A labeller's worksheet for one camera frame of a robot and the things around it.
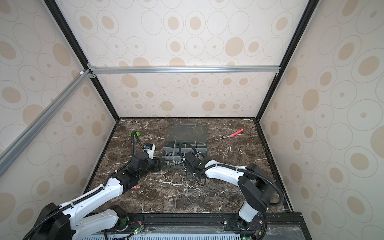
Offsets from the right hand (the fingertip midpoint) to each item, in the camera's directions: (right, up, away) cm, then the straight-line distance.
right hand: (191, 173), depth 88 cm
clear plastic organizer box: (+2, +22, +22) cm, 31 cm away
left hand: (-14, +11, -6) cm, 19 cm away
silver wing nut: (-10, +5, +7) cm, 13 cm away
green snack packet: (-40, +22, +22) cm, 50 cm away
